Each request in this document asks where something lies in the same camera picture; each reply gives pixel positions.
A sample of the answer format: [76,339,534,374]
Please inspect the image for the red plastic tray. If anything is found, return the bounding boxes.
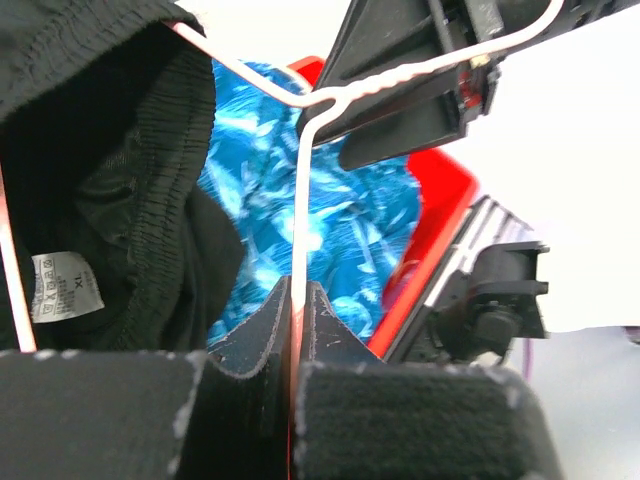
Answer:
[287,55,481,357]

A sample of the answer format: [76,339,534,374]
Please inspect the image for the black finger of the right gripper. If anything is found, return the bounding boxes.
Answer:
[339,64,500,171]
[315,0,500,144]

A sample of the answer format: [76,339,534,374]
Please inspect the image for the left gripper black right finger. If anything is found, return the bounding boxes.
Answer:
[291,282,563,479]

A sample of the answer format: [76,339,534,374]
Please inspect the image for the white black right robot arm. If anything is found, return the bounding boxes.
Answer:
[291,1,561,362]

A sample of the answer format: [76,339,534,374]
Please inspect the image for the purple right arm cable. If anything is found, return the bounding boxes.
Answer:
[519,337,539,381]

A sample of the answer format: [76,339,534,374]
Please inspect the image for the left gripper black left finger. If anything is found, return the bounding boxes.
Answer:
[1,278,290,479]

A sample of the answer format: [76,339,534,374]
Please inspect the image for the black shorts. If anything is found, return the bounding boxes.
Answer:
[1,1,244,351]

